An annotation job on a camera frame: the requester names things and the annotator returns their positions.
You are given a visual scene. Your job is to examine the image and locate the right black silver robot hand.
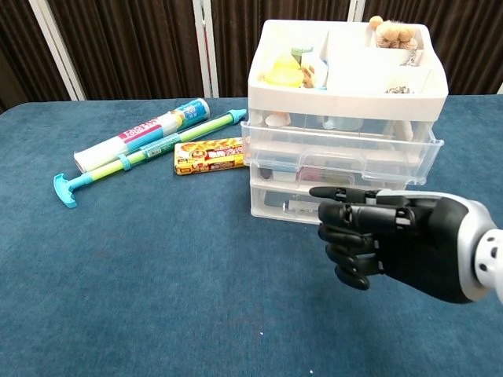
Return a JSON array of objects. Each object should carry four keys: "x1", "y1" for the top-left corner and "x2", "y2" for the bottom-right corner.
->
[{"x1": 309, "y1": 186, "x2": 492, "y2": 304}]

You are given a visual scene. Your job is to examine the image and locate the transparent drawer with wide handle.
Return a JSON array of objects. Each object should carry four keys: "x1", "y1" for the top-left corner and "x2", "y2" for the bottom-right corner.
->
[{"x1": 240, "y1": 109, "x2": 445, "y2": 186}]

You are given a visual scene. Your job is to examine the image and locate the transparent bottom drawer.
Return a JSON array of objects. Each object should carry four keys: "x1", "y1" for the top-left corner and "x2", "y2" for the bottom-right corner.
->
[{"x1": 250, "y1": 183, "x2": 327, "y2": 225}]

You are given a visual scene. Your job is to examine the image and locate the transparent middle drawer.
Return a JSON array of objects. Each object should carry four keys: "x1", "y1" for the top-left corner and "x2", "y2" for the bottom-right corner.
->
[{"x1": 249, "y1": 161, "x2": 406, "y2": 194}]

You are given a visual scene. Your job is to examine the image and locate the white plastic drawer organizer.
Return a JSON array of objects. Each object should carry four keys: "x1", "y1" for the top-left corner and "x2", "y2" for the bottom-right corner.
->
[{"x1": 240, "y1": 18, "x2": 450, "y2": 225}]

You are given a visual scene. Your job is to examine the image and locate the yellow snack packet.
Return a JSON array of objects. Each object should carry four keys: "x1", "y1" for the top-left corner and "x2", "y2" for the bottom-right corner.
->
[{"x1": 174, "y1": 137, "x2": 251, "y2": 176}]

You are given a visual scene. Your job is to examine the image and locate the small white carton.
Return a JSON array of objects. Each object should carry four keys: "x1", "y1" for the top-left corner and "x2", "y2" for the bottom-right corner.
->
[{"x1": 301, "y1": 53, "x2": 329, "y2": 90}]

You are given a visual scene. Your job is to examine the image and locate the dark brown curtain panel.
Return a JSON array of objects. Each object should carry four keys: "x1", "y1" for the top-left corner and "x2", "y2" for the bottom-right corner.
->
[
  {"x1": 210, "y1": 0, "x2": 351, "y2": 98},
  {"x1": 0, "y1": 0, "x2": 72, "y2": 113},
  {"x1": 46, "y1": 0, "x2": 205, "y2": 101},
  {"x1": 363, "y1": 0, "x2": 503, "y2": 95}
]

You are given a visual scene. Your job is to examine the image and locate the brown plush bear toy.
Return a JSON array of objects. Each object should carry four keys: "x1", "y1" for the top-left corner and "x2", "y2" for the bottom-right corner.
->
[{"x1": 368, "y1": 15, "x2": 418, "y2": 50}]

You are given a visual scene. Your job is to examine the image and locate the yellow toy in tray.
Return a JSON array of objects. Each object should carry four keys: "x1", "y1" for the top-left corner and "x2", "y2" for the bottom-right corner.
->
[{"x1": 263, "y1": 66, "x2": 303, "y2": 88}]

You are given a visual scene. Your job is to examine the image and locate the small bright yellow round item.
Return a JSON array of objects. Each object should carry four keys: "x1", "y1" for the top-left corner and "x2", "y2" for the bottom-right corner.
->
[{"x1": 274, "y1": 53, "x2": 302, "y2": 71}]

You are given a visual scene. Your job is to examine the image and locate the blue felt table mat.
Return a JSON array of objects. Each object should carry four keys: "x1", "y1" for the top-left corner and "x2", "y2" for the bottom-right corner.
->
[{"x1": 0, "y1": 93, "x2": 503, "y2": 377}]

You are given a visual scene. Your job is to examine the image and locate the green blue water pump toy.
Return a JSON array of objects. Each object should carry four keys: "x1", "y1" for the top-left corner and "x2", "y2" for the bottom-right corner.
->
[{"x1": 53, "y1": 108, "x2": 248, "y2": 209}]

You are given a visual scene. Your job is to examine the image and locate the white plastic wrap roll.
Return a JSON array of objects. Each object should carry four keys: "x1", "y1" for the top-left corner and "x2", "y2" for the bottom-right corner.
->
[{"x1": 73, "y1": 97, "x2": 211, "y2": 173}]

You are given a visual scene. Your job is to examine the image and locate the metal ring keychain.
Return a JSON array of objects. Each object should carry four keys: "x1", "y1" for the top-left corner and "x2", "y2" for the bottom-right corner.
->
[{"x1": 400, "y1": 49, "x2": 424, "y2": 67}]

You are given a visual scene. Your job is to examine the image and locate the white partition post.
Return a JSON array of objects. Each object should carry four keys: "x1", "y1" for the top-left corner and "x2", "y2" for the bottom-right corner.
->
[
  {"x1": 192, "y1": 0, "x2": 220, "y2": 98},
  {"x1": 29, "y1": 0, "x2": 86, "y2": 101},
  {"x1": 347, "y1": 0, "x2": 369, "y2": 23}
]

